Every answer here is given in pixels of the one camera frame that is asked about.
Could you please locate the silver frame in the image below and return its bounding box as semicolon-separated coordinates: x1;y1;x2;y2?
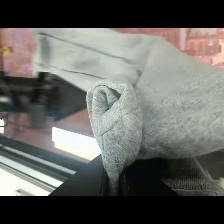
0;146;77;197

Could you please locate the grey T-shirt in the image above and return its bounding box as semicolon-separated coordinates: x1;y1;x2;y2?
32;28;224;197

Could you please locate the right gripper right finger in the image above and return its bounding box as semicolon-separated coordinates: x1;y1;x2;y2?
119;157;178;197

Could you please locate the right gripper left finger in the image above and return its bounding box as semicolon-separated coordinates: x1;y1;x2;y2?
49;154;111;197

